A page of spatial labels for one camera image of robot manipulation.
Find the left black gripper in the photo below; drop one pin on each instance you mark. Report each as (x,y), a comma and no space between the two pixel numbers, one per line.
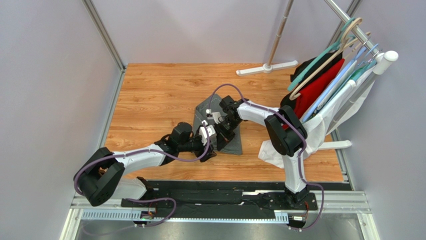
(200,154)

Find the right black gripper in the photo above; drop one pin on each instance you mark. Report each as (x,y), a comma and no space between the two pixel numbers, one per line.
(225,117)

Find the grey felt napkin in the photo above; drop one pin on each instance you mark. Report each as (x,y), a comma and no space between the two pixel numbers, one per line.
(221,113)

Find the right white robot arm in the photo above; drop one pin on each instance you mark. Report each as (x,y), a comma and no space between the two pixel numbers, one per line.
(286,133)

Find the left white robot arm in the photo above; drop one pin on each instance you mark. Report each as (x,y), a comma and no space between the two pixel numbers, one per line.
(101,174)

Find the white garment with green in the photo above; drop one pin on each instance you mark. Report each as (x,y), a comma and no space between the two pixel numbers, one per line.
(325,121)

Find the red garment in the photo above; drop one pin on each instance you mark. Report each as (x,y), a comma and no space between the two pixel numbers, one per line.
(311,91)

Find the light blue hanger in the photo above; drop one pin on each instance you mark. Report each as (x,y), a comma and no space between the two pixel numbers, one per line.
(352,71)

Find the wooden hanger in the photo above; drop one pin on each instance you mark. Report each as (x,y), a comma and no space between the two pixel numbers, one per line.
(328,63)

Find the white clothes rack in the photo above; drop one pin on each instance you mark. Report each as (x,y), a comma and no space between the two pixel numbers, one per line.
(350,34)

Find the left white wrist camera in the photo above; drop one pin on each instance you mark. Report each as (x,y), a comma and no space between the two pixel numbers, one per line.
(207,132)

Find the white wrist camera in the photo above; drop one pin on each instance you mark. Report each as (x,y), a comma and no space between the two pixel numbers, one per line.
(207,132)
(215,116)

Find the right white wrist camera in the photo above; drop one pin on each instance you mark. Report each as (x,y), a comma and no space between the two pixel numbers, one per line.
(215,116)

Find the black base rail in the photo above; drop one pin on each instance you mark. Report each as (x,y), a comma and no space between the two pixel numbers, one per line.
(221,199)

